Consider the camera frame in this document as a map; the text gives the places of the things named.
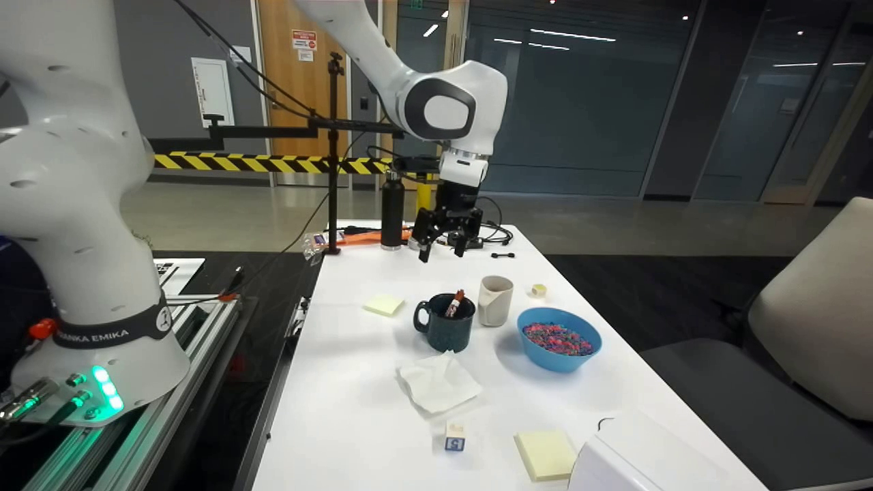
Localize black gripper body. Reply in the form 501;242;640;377
411;178;488;241

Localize red dry-erase marker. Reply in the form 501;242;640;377
441;287;469;322

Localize dark teal mug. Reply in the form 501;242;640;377
411;293;476;354

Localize black water bottle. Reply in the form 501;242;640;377
378;167;405;249

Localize cream white cup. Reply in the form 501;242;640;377
473;272;516;331

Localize small yellow sticky pad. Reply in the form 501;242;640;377
363;293;405;319

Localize colourful candies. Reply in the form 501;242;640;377
523;319;596;358

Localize white paper napkin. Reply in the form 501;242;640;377
394;353;486;421

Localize blue bowl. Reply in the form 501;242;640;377
516;305;604;377

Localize yellow black hazard bar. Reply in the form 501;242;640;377
149;150;441;186

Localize small white cube box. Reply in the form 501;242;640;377
441;422;469;455

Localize red white door sign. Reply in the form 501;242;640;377
288;31;322;65

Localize large yellow sticky pad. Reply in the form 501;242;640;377
513;428;580;484

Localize white flat box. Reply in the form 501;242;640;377
566;413;771;491

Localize grey chair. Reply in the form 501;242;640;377
645;193;873;491

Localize red stop button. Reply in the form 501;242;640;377
23;317;60;346

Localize black cable bundle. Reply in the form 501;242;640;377
476;193;516;252

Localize yellow post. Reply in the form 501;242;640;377
413;178;435;221

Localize orange handled tool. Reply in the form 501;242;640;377
338;230;386;249

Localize black camera stand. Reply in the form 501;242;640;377
147;50;405;256

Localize white wall panel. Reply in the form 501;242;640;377
187;56;237;131

